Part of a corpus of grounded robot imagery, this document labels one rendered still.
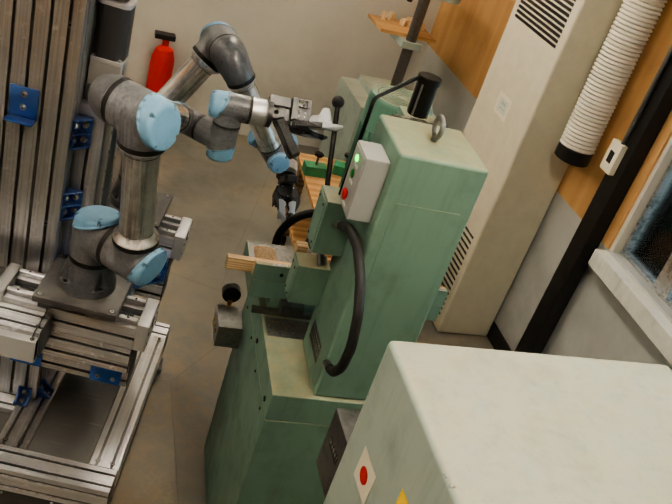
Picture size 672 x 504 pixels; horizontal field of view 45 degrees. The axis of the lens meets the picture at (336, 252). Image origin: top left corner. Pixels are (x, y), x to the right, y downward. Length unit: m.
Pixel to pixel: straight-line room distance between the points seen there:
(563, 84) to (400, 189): 1.84
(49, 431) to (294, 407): 0.91
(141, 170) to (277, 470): 0.92
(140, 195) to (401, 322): 0.71
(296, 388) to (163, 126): 0.77
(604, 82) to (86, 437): 2.34
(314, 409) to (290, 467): 0.22
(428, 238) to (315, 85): 3.53
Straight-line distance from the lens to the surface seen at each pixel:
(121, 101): 1.87
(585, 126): 3.48
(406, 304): 2.00
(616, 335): 3.40
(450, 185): 1.84
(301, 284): 2.13
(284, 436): 2.22
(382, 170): 1.81
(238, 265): 2.33
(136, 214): 2.01
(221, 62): 2.55
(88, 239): 2.16
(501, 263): 3.92
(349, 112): 4.56
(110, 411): 2.79
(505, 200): 3.73
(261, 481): 2.34
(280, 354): 2.24
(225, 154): 2.22
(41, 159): 2.31
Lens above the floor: 2.17
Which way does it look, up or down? 30 degrees down
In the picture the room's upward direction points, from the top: 19 degrees clockwise
